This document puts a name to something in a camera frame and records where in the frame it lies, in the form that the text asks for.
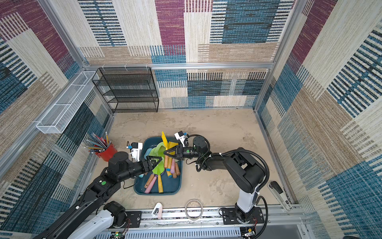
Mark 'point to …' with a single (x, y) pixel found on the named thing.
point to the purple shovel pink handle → (173, 164)
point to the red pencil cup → (107, 155)
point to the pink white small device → (157, 210)
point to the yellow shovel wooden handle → (164, 140)
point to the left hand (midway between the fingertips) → (160, 160)
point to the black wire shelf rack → (128, 89)
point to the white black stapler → (283, 199)
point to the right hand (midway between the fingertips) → (167, 155)
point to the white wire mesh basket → (56, 118)
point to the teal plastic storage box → (152, 147)
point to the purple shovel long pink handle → (148, 188)
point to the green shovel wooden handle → (148, 180)
